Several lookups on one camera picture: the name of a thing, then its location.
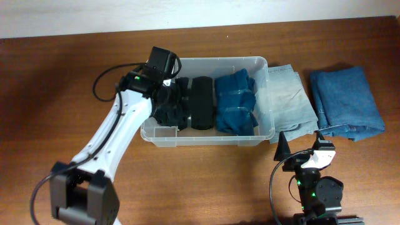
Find clear plastic storage bin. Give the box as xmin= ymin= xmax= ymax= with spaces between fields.
xmin=140 ymin=56 xmax=275 ymax=148

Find blue taped shirt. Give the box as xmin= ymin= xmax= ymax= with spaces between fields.
xmin=214 ymin=69 xmax=258 ymax=136

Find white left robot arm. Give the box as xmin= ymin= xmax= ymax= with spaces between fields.
xmin=47 ymin=62 xmax=182 ymax=225

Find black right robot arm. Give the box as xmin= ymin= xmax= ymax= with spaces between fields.
xmin=269 ymin=131 xmax=365 ymax=225

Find dark blue jeans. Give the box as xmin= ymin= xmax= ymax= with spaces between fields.
xmin=310 ymin=66 xmax=386 ymax=141

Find light blue folded jeans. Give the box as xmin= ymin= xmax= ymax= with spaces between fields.
xmin=254 ymin=64 xmax=318 ymax=144

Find small black taped garment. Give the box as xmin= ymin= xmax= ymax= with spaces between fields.
xmin=152 ymin=77 xmax=189 ymax=130

